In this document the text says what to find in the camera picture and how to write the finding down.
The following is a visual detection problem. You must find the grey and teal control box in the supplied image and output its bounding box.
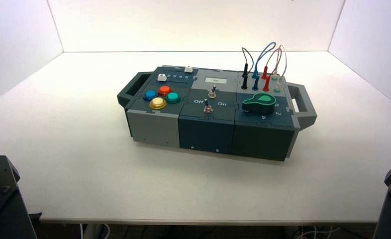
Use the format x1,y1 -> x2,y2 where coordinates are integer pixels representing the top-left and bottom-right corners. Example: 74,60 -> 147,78
117,65 -> 317,162

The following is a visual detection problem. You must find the white floor cable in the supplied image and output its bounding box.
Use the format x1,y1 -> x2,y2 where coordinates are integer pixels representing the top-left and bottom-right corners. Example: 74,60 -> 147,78
294,226 -> 341,239
80,224 -> 111,239

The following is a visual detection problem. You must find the black jumper cable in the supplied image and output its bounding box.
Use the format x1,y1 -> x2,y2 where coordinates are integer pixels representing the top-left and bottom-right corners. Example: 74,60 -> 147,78
240,47 -> 255,90

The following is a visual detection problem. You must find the green rotary knob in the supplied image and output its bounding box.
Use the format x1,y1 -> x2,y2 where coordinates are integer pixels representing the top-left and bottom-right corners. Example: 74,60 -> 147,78
242,93 -> 277,116

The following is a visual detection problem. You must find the red jumper cable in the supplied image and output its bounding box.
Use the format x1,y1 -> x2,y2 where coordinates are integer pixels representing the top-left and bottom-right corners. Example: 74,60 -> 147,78
261,47 -> 283,92

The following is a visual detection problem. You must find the green round push button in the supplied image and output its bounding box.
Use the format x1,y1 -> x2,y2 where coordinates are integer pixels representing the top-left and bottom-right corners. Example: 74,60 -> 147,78
165,92 -> 182,105

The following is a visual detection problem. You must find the red round push button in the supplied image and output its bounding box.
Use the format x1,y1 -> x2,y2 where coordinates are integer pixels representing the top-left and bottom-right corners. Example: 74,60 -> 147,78
157,85 -> 173,97

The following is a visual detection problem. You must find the blue jumper cable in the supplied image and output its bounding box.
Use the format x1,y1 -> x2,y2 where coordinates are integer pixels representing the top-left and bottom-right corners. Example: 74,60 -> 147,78
251,42 -> 277,91

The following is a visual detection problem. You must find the yellow round push button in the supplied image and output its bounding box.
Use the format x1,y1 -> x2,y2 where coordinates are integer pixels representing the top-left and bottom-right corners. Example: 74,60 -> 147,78
149,96 -> 168,111

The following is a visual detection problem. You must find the small white lcd display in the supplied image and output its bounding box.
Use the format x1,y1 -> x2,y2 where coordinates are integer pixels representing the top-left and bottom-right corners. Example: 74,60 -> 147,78
204,77 -> 228,85

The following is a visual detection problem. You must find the white jumper cable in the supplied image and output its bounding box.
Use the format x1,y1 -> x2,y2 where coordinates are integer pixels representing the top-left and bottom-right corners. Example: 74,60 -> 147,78
273,44 -> 288,90

